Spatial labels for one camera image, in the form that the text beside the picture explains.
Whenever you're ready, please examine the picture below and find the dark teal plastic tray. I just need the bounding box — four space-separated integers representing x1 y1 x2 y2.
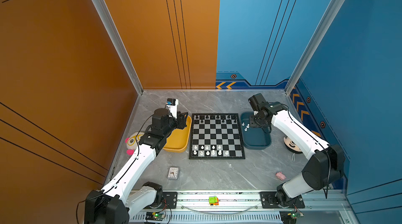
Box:
240 112 272 150

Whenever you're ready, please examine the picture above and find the small clear alarm clock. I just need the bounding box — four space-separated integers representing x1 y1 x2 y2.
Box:
167 166 180 180

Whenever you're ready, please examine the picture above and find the small pink eraser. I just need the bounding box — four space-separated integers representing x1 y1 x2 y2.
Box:
275 172 286 181

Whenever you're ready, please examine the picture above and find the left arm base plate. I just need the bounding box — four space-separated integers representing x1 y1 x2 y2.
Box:
144 191 178 210

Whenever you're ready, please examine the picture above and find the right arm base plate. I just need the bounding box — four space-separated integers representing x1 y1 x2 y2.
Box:
259 191 305 209

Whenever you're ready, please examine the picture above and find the green orange toy car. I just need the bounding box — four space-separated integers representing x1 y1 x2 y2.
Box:
208 196 219 206

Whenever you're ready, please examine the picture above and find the yellow plastic tray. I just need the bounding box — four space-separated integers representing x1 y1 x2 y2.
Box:
163 116 192 153

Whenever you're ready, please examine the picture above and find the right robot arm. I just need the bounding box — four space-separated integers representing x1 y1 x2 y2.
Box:
248 93 345 208

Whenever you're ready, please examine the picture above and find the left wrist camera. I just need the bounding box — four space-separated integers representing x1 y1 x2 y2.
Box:
165 98 179 118

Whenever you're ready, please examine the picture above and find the right green circuit board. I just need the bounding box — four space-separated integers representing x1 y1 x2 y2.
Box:
280 211 304 224

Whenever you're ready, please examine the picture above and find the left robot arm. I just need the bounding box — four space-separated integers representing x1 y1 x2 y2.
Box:
83 106 188 224

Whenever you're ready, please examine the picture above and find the pink green plush toy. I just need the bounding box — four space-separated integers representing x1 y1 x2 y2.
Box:
125 131 144 156

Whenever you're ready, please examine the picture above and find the black white chessboard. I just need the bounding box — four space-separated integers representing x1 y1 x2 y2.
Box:
189 113 246 160

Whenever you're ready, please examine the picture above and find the aluminium front rail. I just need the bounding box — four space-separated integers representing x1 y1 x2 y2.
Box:
166 189 351 212

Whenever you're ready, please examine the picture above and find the pink plush pig toy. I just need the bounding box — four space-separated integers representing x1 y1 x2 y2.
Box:
284 137 303 154

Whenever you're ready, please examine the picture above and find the green circuit board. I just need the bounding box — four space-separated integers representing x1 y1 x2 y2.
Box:
280 211 304 224
145 211 166 224

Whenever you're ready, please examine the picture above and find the left green circuit board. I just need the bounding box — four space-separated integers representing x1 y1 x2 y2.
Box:
145 211 166 224

